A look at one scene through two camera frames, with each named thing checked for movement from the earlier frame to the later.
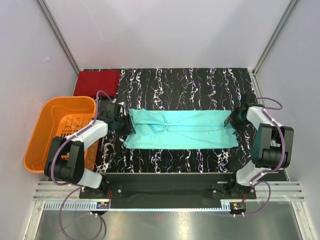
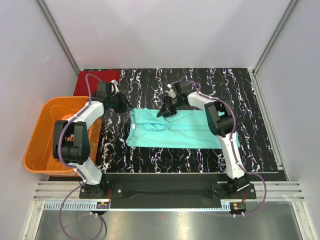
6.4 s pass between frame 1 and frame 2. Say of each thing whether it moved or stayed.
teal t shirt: stayed
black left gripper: moved
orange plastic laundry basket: stayed
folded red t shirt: stayed
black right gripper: moved
